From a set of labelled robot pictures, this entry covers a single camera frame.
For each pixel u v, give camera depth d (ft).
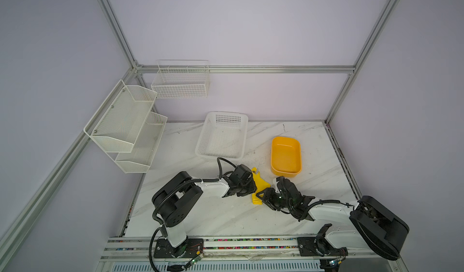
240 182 2.43
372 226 1.41
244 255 2.40
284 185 2.21
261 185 2.96
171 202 1.53
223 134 3.73
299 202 2.21
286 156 3.33
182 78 3.14
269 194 2.53
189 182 1.63
